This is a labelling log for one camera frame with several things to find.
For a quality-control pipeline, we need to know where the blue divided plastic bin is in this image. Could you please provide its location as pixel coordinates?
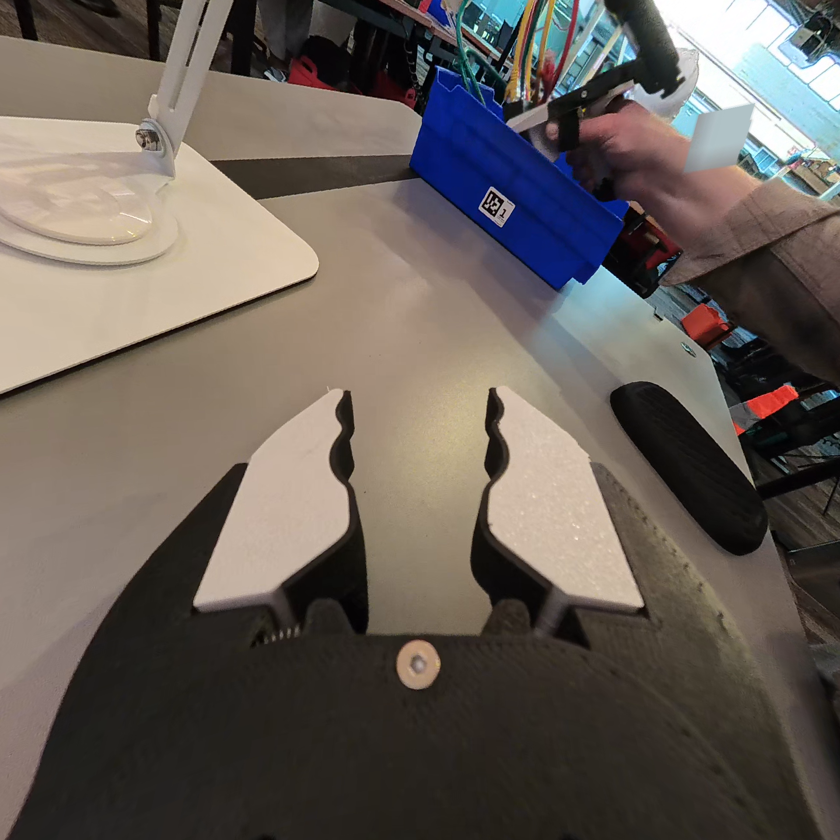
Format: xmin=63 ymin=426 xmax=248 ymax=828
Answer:
xmin=409 ymin=66 xmax=630 ymax=291

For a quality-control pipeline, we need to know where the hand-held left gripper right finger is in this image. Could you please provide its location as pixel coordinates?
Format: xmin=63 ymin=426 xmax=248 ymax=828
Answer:
xmin=470 ymin=386 xmax=647 ymax=637

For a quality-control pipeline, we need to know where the person's right forearm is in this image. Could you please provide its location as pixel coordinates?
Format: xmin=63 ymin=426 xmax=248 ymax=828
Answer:
xmin=656 ymin=174 xmax=840 ymax=385

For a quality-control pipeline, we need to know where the person's right hand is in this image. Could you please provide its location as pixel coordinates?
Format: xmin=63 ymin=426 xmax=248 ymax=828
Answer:
xmin=556 ymin=101 xmax=759 ymax=229

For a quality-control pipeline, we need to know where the yellow ethernet cable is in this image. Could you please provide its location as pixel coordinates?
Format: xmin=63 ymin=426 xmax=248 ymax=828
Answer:
xmin=505 ymin=0 xmax=559 ymax=99

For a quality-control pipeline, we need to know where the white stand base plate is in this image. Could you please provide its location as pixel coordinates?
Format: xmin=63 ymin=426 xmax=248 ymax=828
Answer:
xmin=0 ymin=0 xmax=320 ymax=395

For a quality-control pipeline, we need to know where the red ethernet cable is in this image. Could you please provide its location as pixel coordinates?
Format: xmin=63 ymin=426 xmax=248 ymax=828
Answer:
xmin=535 ymin=0 xmax=581 ymax=99

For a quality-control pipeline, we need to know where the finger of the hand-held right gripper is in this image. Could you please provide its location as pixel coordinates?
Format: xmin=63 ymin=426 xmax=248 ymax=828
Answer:
xmin=504 ymin=77 xmax=637 ymax=133

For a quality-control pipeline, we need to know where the black mesh pad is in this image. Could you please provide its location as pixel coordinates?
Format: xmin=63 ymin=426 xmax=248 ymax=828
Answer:
xmin=610 ymin=382 xmax=769 ymax=557

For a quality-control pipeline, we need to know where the green ethernet cable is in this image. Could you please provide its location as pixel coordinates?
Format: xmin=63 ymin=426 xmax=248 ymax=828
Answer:
xmin=457 ymin=0 xmax=501 ymax=106

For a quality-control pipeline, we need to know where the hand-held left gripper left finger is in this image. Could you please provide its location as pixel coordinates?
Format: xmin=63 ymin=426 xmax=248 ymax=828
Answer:
xmin=192 ymin=387 xmax=370 ymax=631

